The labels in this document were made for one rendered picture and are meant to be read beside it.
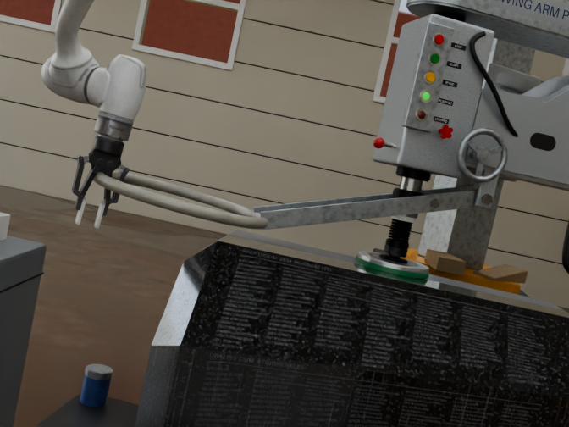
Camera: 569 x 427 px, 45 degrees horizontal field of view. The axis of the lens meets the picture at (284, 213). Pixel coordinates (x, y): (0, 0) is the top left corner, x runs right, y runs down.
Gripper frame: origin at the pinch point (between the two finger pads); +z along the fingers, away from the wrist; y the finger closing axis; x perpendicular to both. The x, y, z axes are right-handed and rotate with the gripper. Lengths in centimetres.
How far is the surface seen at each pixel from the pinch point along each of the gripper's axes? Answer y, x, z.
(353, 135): 389, 500, -78
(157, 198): 9.7, -20.5, -10.1
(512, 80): 142, 18, -80
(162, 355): 20.2, -24.8, 26.5
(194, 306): 25.3, -23.1, 13.6
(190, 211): 17.1, -23.9, -9.3
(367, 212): 70, -19, -20
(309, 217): 55, -15, -14
